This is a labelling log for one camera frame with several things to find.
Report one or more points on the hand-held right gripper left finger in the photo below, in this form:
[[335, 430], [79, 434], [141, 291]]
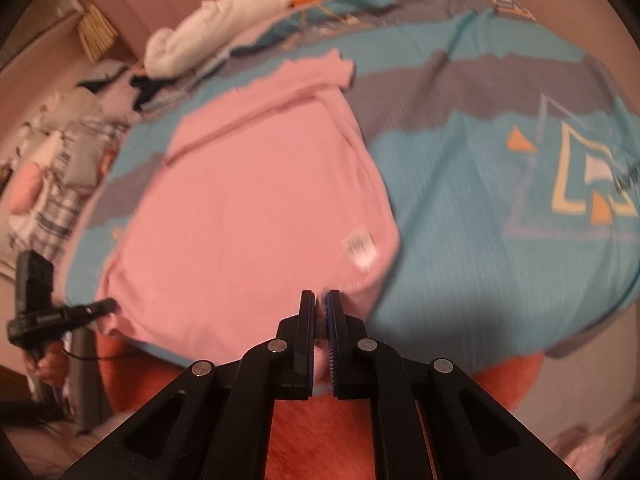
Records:
[[306, 350]]

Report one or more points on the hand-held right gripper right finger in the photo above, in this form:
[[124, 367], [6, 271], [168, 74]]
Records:
[[336, 350]]

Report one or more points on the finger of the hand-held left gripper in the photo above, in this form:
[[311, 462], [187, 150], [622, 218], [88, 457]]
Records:
[[90, 310]]

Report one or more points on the pink long-sleeve shirt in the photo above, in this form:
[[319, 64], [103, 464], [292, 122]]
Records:
[[250, 200]]

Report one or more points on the person's left hand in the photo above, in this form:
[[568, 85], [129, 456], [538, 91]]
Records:
[[50, 367]]

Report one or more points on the person's orange fleece clothing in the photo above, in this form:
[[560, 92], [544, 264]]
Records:
[[310, 435]]

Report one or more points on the plaid quilt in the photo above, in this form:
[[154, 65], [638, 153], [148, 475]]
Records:
[[55, 210]]

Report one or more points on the pink pillow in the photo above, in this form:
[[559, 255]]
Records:
[[25, 187]]

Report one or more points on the blue and grey printed blanket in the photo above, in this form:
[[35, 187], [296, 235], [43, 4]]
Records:
[[475, 185]]

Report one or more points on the dark cloth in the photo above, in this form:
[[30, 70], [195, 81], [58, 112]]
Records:
[[147, 92]]

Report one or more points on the bed with pink sheet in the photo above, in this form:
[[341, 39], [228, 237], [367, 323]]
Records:
[[590, 385]]

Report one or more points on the yellow hanging tassels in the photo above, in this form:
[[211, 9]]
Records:
[[97, 32]]

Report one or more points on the white plush goose toy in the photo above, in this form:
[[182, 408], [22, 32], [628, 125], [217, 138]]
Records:
[[200, 30]]

